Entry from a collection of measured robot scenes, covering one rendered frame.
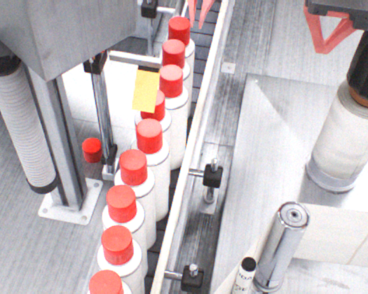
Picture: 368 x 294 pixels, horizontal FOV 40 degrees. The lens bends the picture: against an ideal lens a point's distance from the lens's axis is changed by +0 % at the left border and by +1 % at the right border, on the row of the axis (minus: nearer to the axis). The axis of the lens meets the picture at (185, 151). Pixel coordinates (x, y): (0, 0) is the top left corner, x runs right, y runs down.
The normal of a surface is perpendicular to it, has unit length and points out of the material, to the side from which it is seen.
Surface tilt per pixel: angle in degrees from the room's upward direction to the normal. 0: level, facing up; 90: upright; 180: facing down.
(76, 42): 90
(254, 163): 0
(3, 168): 0
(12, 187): 0
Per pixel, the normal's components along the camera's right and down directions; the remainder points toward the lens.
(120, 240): 0.00, -0.62
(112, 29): 0.70, 0.59
